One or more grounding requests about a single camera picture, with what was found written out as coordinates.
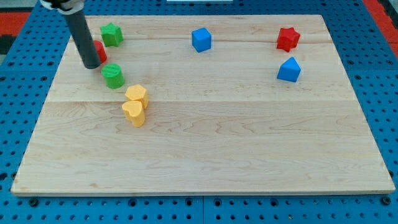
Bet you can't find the red cylinder block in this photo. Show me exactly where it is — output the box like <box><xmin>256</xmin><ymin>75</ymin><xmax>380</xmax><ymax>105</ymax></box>
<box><xmin>94</xmin><ymin>40</ymin><xmax>108</xmax><ymax>63</ymax></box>

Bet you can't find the light wooden board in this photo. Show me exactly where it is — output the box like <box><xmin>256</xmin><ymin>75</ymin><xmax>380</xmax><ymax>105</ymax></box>
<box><xmin>11</xmin><ymin>15</ymin><xmax>395</xmax><ymax>197</ymax></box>

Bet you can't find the yellow heart block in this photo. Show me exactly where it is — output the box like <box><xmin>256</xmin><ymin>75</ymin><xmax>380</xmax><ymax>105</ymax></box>
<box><xmin>122</xmin><ymin>101</ymin><xmax>146</xmax><ymax>127</ymax></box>

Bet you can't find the yellow pentagon block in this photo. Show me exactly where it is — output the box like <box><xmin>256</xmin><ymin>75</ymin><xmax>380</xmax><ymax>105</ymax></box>
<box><xmin>125</xmin><ymin>85</ymin><xmax>149</xmax><ymax>109</ymax></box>

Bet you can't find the blue cube block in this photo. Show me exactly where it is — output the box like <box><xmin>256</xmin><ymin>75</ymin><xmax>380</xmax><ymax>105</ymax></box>
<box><xmin>192</xmin><ymin>27</ymin><xmax>212</xmax><ymax>53</ymax></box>

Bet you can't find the green cylinder block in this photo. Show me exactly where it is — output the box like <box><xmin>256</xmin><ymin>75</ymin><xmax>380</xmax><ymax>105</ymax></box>
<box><xmin>101</xmin><ymin>63</ymin><xmax>125</xmax><ymax>89</ymax></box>

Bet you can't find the blue triangular block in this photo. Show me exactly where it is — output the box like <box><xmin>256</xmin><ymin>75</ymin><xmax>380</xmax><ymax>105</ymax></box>
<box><xmin>277</xmin><ymin>57</ymin><xmax>302</xmax><ymax>82</ymax></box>

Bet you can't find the red star block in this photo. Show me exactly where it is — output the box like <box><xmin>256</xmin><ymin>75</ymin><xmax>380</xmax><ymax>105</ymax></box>
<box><xmin>276</xmin><ymin>27</ymin><xmax>300</xmax><ymax>52</ymax></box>

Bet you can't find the green star block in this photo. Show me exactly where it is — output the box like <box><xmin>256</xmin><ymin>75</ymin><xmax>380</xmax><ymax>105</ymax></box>
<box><xmin>100</xmin><ymin>22</ymin><xmax>124</xmax><ymax>47</ymax></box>

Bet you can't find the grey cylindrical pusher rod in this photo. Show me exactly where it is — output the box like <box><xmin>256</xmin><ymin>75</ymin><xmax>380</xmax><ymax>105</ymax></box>
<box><xmin>64</xmin><ymin>10</ymin><xmax>101</xmax><ymax>69</ymax></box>

